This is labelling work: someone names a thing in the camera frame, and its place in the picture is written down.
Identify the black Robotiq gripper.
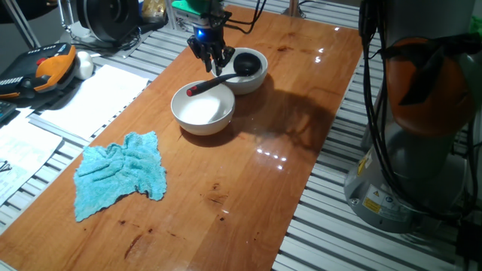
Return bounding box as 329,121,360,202
187,14,236,77

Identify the turquoise terry towel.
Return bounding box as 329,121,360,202
73,130,168,223

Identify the green gripper flange mount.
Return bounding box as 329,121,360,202
171,0,227,18

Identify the grey slanted frame strut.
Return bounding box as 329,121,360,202
3,0,41,49

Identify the golden foil packet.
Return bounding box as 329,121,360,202
141,0,168,24

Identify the thin chrome rod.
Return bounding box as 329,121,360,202
56,0,75,33

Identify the orange black teach pendant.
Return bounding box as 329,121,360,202
0,42,78,101

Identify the aluminium frame post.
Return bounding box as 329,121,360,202
281,0,307,19

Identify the blank white paper sheet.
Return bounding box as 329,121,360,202
39,63,151,141

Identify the glossy wooden board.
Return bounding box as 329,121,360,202
0,4,365,271

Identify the black filament spool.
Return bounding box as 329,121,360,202
76,0,141,43

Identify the black computer keyboard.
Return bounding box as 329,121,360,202
0,99,18,123

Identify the printed white paper sheet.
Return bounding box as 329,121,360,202
0,116,64,206

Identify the black ladle with red band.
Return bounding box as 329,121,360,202
186,52,262,98

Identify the white rounded plastic object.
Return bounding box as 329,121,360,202
74,50,95,81

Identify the black coiled cable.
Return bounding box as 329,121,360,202
71,26,151,52

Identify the white ceramic bowl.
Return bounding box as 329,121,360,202
170,80,236,136
209,47,269,96

